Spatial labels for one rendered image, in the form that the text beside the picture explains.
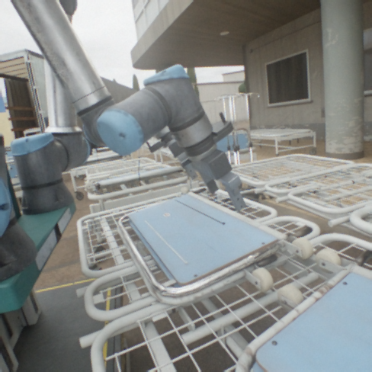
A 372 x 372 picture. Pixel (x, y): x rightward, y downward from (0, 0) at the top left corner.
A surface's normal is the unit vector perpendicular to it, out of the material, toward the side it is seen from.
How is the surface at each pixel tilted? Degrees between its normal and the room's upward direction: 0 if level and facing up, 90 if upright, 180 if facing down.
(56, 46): 101
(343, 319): 3
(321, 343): 3
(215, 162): 97
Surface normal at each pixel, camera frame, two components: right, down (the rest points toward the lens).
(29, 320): 0.23, 0.21
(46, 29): 0.15, 0.41
